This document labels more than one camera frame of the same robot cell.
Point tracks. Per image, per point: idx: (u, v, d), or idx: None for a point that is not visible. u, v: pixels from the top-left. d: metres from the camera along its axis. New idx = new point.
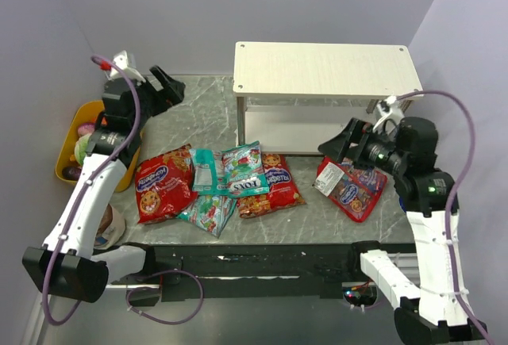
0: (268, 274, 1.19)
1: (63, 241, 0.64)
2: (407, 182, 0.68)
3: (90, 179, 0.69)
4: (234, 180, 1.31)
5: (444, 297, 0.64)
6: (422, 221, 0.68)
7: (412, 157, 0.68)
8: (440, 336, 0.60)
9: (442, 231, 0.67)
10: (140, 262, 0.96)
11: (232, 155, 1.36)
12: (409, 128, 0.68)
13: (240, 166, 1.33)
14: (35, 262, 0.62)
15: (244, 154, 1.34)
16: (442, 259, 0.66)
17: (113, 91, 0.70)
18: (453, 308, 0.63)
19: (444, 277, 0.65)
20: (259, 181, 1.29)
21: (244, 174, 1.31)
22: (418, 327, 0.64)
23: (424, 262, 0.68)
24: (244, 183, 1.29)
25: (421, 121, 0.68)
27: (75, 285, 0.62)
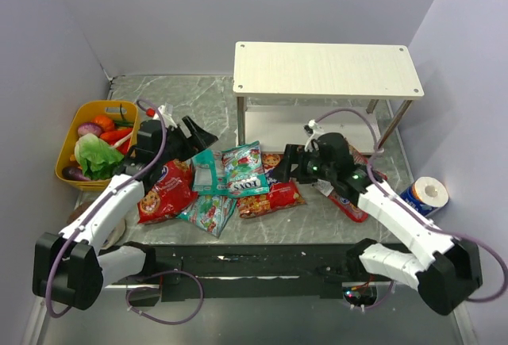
0: (268, 274, 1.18)
1: (78, 231, 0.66)
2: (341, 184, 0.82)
3: (116, 189, 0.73)
4: (234, 180, 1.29)
5: (421, 235, 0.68)
6: (366, 198, 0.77)
7: (337, 163, 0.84)
8: (442, 267, 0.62)
9: (380, 193, 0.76)
10: (141, 262, 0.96)
11: (232, 155, 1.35)
12: (325, 144, 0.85)
13: (240, 166, 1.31)
14: (46, 250, 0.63)
15: (244, 154, 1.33)
16: (397, 212, 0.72)
17: (148, 128, 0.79)
18: (435, 239, 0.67)
19: (409, 223, 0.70)
20: (259, 181, 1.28)
21: (244, 174, 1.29)
22: (433, 284, 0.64)
23: (392, 224, 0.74)
24: (244, 183, 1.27)
25: (330, 136, 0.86)
27: (75, 279, 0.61)
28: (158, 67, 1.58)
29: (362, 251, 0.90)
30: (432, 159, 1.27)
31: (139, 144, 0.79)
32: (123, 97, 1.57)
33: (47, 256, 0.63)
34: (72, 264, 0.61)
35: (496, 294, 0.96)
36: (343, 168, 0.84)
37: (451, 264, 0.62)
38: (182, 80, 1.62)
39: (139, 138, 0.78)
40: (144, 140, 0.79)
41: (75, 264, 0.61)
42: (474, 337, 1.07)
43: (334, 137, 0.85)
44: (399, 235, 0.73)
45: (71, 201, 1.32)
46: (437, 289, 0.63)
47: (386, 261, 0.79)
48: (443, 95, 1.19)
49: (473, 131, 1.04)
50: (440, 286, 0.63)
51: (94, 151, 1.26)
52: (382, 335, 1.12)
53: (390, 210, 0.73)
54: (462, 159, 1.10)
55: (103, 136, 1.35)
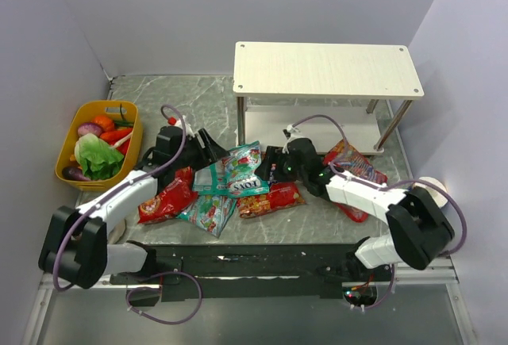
0: (268, 274, 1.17)
1: (94, 208, 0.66)
2: (313, 184, 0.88)
3: (132, 179, 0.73)
4: (234, 180, 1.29)
5: (378, 197, 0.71)
6: (330, 185, 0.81)
7: (308, 166, 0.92)
8: (398, 212, 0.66)
9: (341, 179, 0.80)
10: (140, 262, 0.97)
11: (232, 155, 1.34)
12: (294, 149, 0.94)
13: (240, 166, 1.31)
14: (61, 220, 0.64)
15: (244, 154, 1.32)
16: (356, 186, 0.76)
17: (168, 133, 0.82)
18: (390, 197, 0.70)
19: (365, 190, 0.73)
20: (259, 181, 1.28)
21: (244, 174, 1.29)
22: (402, 239, 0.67)
23: (357, 201, 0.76)
24: (244, 183, 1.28)
25: (300, 141, 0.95)
27: (83, 254, 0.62)
28: (158, 67, 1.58)
29: (356, 250, 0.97)
30: (433, 159, 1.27)
31: (157, 147, 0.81)
32: (123, 97, 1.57)
33: (61, 227, 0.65)
34: (84, 238, 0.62)
35: (497, 293, 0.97)
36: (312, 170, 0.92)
37: (406, 209, 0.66)
38: (182, 80, 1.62)
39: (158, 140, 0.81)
40: (162, 143, 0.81)
41: (88, 238, 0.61)
42: (474, 337, 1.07)
43: (302, 142, 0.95)
44: (367, 208, 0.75)
45: (71, 201, 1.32)
46: (402, 237, 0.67)
47: (374, 244, 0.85)
48: (443, 95, 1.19)
49: (473, 131, 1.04)
50: (406, 238, 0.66)
51: (94, 151, 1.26)
52: (382, 335, 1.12)
53: (351, 187, 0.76)
54: (462, 159, 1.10)
55: (103, 136, 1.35)
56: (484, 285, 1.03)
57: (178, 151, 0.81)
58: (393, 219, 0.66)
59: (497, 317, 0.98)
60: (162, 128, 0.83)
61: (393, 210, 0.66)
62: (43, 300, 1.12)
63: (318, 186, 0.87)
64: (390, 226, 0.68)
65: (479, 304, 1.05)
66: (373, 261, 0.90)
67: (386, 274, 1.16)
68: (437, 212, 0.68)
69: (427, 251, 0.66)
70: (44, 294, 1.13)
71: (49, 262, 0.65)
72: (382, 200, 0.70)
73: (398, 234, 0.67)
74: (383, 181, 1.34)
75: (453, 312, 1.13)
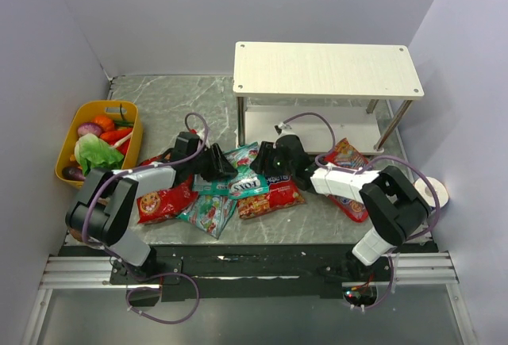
0: (268, 274, 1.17)
1: (128, 171, 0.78)
2: (301, 179, 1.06)
3: (157, 162, 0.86)
4: (234, 181, 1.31)
5: (354, 179, 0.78)
6: (316, 178, 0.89)
7: (295, 161, 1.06)
8: (371, 189, 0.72)
9: (324, 171, 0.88)
10: (141, 258, 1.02)
11: (232, 158, 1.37)
12: (282, 146, 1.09)
13: (240, 167, 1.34)
14: (98, 176, 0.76)
15: (244, 155, 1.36)
16: (337, 174, 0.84)
17: (186, 137, 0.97)
18: (366, 176, 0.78)
19: (344, 177, 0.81)
20: (258, 181, 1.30)
21: (244, 174, 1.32)
22: (378, 215, 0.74)
23: (338, 187, 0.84)
24: (244, 185, 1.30)
25: (287, 137, 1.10)
27: (114, 205, 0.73)
28: (158, 67, 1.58)
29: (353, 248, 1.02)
30: (433, 159, 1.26)
31: (175, 147, 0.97)
32: (122, 97, 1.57)
33: (96, 182, 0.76)
34: (119, 191, 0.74)
35: (498, 293, 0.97)
36: (298, 164, 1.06)
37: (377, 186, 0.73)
38: (182, 80, 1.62)
39: (177, 141, 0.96)
40: (181, 144, 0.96)
41: (122, 190, 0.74)
42: (474, 337, 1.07)
43: (290, 139, 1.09)
44: (347, 194, 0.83)
45: (71, 201, 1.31)
46: (377, 213, 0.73)
47: (365, 239, 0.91)
48: (443, 95, 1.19)
49: (473, 130, 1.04)
50: (382, 212, 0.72)
51: (94, 151, 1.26)
52: (382, 334, 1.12)
53: (332, 175, 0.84)
54: (462, 159, 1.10)
55: (103, 136, 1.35)
56: (484, 285, 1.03)
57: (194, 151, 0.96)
58: (367, 197, 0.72)
59: (497, 317, 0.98)
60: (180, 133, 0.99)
61: (366, 188, 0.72)
62: (44, 300, 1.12)
63: (305, 181, 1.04)
64: (366, 203, 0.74)
65: (479, 303, 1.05)
66: (368, 256, 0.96)
67: (386, 274, 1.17)
68: (409, 186, 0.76)
69: (400, 223, 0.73)
70: (43, 295, 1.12)
71: (76, 214, 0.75)
72: (355, 182, 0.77)
73: (375, 209, 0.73)
74: None
75: (453, 312, 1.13)
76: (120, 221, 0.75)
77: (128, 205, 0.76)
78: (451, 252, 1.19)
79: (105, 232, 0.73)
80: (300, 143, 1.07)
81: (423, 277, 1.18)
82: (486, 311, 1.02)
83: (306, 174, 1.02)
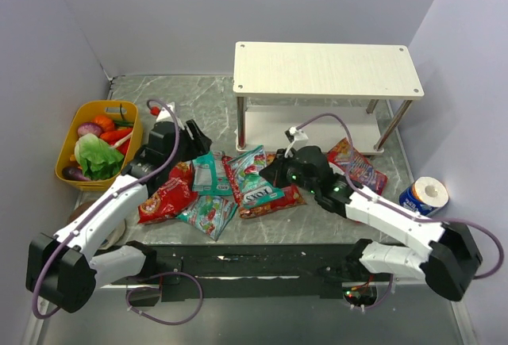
0: (268, 274, 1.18)
1: (72, 236, 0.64)
2: (328, 199, 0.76)
3: (116, 193, 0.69)
4: (245, 191, 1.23)
5: (413, 229, 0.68)
6: (352, 207, 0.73)
7: (320, 181, 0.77)
8: (441, 252, 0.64)
9: (363, 199, 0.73)
10: (139, 265, 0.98)
11: (237, 166, 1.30)
12: (305, 162, 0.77)
13: (249, 174, 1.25)
14: (40, 250, 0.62)
15: (249, 162, 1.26)
16: (385, 212, 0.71)
17: (160, 131, 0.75)
18: (427, 229, 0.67)
19: (399, 220, 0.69)
20: (269, 187, 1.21)
21: (254, 184, 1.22)
22: (440, 278, 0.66)
23: (384, 227, 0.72)
24: (255, 194, 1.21)
25: (306, 151, 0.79)
27: (63, 289, 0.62)
28: (158, 67, 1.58)
29: (361, 258, 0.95)
30: (433, 160, 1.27)
31: (149, 145, 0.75)
32: (123, 97, 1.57)
33: (39, 256, 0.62)
34: (62, 270, 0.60)
35: (498, 294, 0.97)
36: (324, 183, 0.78)
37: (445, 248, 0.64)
38: (182, 80, 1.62)
39: (150, 138, 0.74)
40: (155, 141, 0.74)
41: (66, 270, 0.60)
42: (474, 337, 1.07)
43: (311, 152, 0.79)
44: (394, 235, 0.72)
45: (71, 200, 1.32)
46: (440, 275, 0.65)
47: (386, 256, 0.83)
48: (443, 95, 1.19)
49: (472, 130, 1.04)
50: (448, 277, 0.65)
51: (93, 151, 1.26)
52: (383, 334, 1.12)
53: (379, 212, 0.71)
54: (462, 159, 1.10)
55: (103, 136, 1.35)
56: (484, 285, 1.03)
57: (173, 150, 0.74)
58: (436, 260, 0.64)
59: (497, 317, 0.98)
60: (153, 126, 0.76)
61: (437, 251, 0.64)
62: (43, 304, 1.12)
63: (334, 201, 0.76)
64: (430, 263, 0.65)
65: (479, 303, 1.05)
66: (377, 266, 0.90)
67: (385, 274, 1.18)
68: (472, 243, 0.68)
69: (463, 285, 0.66)
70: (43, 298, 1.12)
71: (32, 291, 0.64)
72: (421, 235, 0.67)
73: (436, 271, 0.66)
74: (383, 181, 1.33)
75: (453, 312, 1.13)
76: (78, 292, 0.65)
77: (81, 275, 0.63)
78: None
79: (67, 308, 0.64)
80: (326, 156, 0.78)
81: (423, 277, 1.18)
82: (487, 311, 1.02)
83: (337, 195, 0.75)
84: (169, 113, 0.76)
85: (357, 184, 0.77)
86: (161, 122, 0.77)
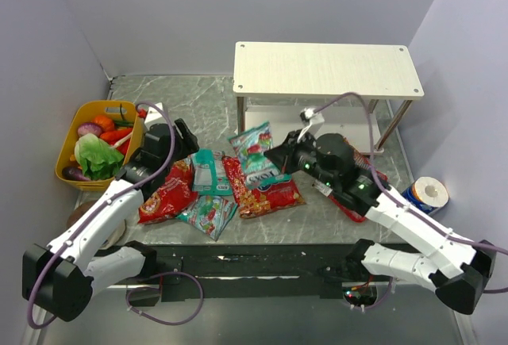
0: (269, 274, 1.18)
1: (66, 247, 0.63)
2: (348, 197, 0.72)
3: (109, 199, 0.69)
4: (248, 173, 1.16)
5: (445, 247, 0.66)
6: (379, 212, 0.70)
7: (341, 174, 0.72)
8: (474, 278, 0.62)
9: (394, 205, 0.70)
10: (139, 266, 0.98)
11: (240, 143, 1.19)
12: (328, 153, 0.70)
13: (252, 155, 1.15)
14: (32, 262, 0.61)
15: (254, 141, 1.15)
16: (416, 224, 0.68)
17: (155, 133, 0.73)
18: (458, 249, 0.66)
19: (431, 236, 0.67)
20: (275, 171, 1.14)
21: (257, 166, 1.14)
22: (459, 298, 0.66)
23: (410, 238, 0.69)
24: (259, 176, 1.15)
25: (329, 140, 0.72)
27: (60, 300, 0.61)
28: (158, 67, 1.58)
29: (363, 261, 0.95)
30: (432, 159, 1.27)
31: (144, 147, 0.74)
32: (122, 97, 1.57)
33: (32, 269, 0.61)
34: (58, 282, 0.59)
35: (498, 294, 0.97)
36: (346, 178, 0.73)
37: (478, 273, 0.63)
38: (182, 80, 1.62)
39: (146, 140, 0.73)
40: (151, 143, 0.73)
41: (62, 282, 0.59)
42: (474, 337, 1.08)
43: (335, 142, 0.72)
44: (417, 246, 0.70)
45: (71, 201, 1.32)
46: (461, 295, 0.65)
47: (392, 262, 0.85)
48: (443, 95, 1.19)
49: (472, 129, 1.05)
50: (467, 299, 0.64)
51: (93, 151, 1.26)
52: (382, 334, 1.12)
53: (409, 223, 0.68)
54: (462, 159, 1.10)
55: (103, 136, 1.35)
56: None
57: (168, 154, 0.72)
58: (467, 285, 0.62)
59: (497, 316, 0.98)
60: (149, 128, 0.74)
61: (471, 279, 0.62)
62: (40, 316, 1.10)
63: (355, 199, 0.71)
64: (455, 284, 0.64)
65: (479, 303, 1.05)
66: (378, 269, 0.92)
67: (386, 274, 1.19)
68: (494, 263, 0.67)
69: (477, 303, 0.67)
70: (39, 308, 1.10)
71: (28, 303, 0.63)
72: (455, 255, 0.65)
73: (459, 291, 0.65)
74: None
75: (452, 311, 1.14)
76: (74, 300, 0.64)
77: (77, 285, 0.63)
78: None
79: (63, 316, 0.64)
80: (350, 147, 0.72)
81: None
82: (487, 311, 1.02)
83: (363, 193, 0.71)
84: (161, 113, 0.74)
85: (385, 184, 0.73)
86: (155, 124, 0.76)
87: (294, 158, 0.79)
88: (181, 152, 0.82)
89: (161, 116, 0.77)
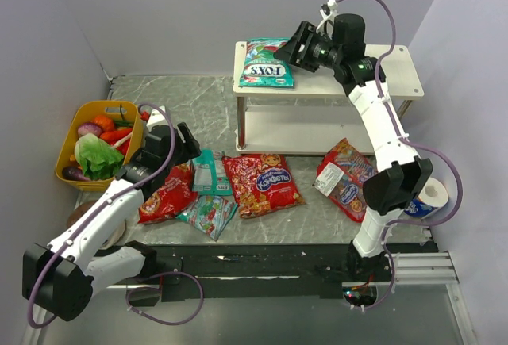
0: (268, 274, 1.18)
1: (66, 247, 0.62)
2: (343, 68, 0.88)
3: (110, 198, 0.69)
4: (253, 63, 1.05)
5: (391, 143, 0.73)
6: (361, 92, 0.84)
7: (346, 47, 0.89)
8: (396, 173, 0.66)
9: (376, 93, 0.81)
10: (139, 266, 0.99)
11: (258, 43, 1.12)
12: (342, 21, 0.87)
13: (265, 51, 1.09)
14: (32, 261, 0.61)
15: (273, 44, 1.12)
16: (381, 113, 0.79)
17: (157, 134, 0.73)
18: (402, 149, 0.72)
19: (386, 128, 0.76)
20: (282, 69, 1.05)
21: (267, 60, 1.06)
22: (377, 193, 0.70)
23: (371, 124, 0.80)
24: (263, 68, 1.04)
25: (351, 16, 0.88)
27: (59, 300, 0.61)
28: (158, 67, 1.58)
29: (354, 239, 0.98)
30: (433, 159, 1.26)
31: (147, 147, 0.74)
32: (123, 97, 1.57)
33: (32, 268, 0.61)
34: (56, 281, 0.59)
35: (500, 293, 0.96)
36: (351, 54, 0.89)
37: (402, 175, 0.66)
38: (182, 80, 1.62)
39: (148, 140, 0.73)
40: (152, 143, 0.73)
41: (61, 281, 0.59)
42: (474, 337, 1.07)
43: (354, 17, 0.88)
44: (371, 136, 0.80)
45: (71, 200, 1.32)
46: (377, 187, 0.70)
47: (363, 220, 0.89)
48: (443, 95, 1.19)
49: (472, 129, 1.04)
50: (383, 194, 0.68)
51: (94, 151, 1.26)
52: (383, 335, 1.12)
53: (375, 110, 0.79)
54: (462, 159, 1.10)
55: (103, 136, 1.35)
56: (484, 285, 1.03)
57: (170, 153, 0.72)
58: (385, 174, 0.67)
59: (498, 317, 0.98)
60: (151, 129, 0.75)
61: (391, 170, 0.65)
62: (40, 316, 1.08)
63: (349, 71, 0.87)
64: (379, 177, 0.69)
65: (480, 303, 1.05)
66: (365, 246, 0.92)
67: (386, 274, 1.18)
68: (421, 182, 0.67)
69: (386, 205, 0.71)
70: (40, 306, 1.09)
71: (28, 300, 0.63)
72: (393, 151, 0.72)
73: (378, 182, 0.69)
74: None
75: (453, 311, 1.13)
76: (75, 301, 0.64)
77: (77, 285, 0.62)
78: (451, 252, 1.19)
79: (62, 316, 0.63)
80: (363, 23, 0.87)
81: (424, 278, 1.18)
82: (489, 312, 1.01)
83: (355, 67, 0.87)
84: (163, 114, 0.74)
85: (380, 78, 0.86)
86: (158, 126, 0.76)
87: (309, 51, 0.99)
88: (182, 154, 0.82)
89: (164, 117, 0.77)
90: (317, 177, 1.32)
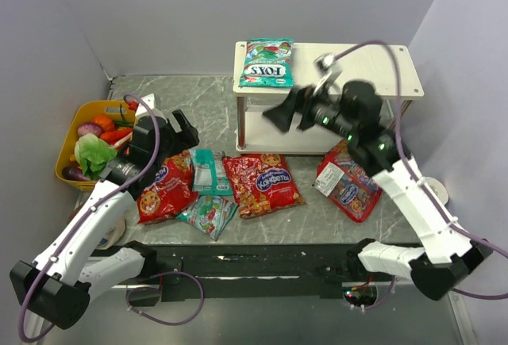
0: (269, 274, 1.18)
1: (51, 263, 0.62)
2: (361, 151, 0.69)
3: (94, 206, 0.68)
4: (253, 63, 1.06)
5: (442, 233, 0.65)
6: (390, 177, 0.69)
7: (361, 126, 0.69)
8: (460, 271, 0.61)
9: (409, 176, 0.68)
10: (138, 267, 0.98)
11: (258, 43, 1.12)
12: (355, 98, 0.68)
13: (265, 51, 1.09)
14: (21, 277, 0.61)
15: (274, 44, 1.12)
16: (421, 200, 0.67)
17: (144, 125, 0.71)
18: (456, 239, 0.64)
19: (432, 217, 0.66)
20: (282, 70, 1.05)
21: (267, 60, 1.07)
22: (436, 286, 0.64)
23: (411, 212, 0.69)
24: (263, 68, 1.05)
25: (362, 87, 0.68)
27: (52, 311, 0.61)
28: (158, 67, 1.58)
29: (360, 252, 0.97)
30: (434, 159, 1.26)
31: (134, 143, 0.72)
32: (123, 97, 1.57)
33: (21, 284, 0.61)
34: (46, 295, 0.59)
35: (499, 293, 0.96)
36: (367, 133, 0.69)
37: (466, 270, 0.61)
38: (182, 80, 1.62)
39: (135, 134, 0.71)
40: (140, 137, 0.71)
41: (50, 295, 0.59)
42: (474, 337, 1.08)
43: (367, 90, 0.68)
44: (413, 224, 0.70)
45: (70, 200, 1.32)
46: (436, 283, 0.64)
47: (382, 252, 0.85)
48: (443, 96, 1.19)
49: (472, 129, 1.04)
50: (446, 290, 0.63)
51: (94, 151, 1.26)
52: (383, 334, 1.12)
53: (415, 197, 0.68)
54: (463, 159, 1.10)
55: (103, 137, 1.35)
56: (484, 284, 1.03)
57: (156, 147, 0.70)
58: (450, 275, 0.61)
59: (498, 316, 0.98)
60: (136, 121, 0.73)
61: (456, 270, 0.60)
62: (34, 329, 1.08)
63: (369, 155, 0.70)
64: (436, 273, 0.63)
65: (479, 303, 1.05)
66: (371, 262, 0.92)
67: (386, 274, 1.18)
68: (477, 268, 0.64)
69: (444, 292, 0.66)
70: (32, 324, 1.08)
71: None
72: (446, 242, 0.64)
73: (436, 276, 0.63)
74: None
75: (453, 311, 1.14)
76: (71, 311, 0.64)
77: (70, 297, 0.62)
78: None
79: (59, 324, 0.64)
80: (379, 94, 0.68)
81: None
82: (490, 312, 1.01)
83: (376, 150, 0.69)
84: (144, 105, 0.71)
85: (406, 152, 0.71)
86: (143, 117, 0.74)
87: (312, 114, 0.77)
88: (174, 144, 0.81)
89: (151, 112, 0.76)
90: (317, 177, 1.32)
